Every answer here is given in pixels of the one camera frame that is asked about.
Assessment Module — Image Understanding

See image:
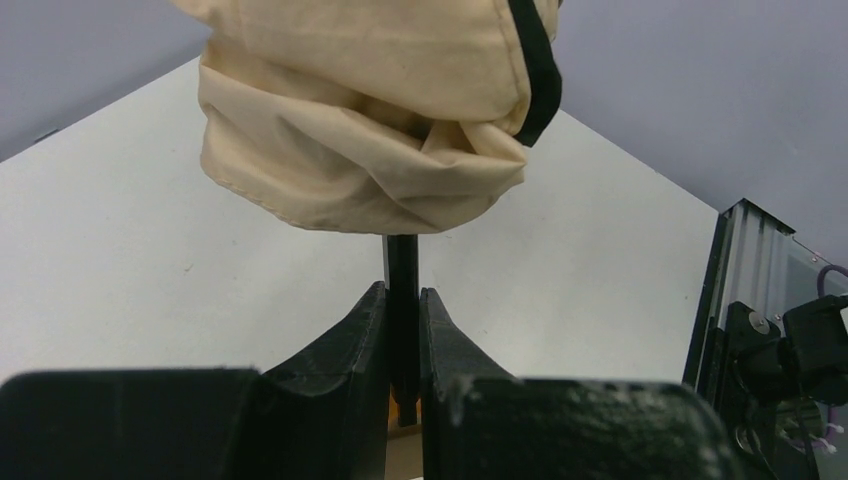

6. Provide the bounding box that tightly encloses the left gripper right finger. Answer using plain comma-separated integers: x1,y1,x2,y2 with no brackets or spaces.
419,288,745,479

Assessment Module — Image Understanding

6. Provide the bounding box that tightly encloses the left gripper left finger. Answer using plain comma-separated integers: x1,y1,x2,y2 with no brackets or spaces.
1,282,389,479

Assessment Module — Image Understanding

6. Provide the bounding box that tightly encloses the beige patterned umbrella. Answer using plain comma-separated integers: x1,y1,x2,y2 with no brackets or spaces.
178,1,562,456

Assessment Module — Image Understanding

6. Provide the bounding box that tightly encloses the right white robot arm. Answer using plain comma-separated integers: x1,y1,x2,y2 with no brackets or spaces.
735,295,847,406

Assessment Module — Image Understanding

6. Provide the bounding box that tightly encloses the aluminium rail frame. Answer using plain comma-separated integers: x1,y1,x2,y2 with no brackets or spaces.
682,198,848,480

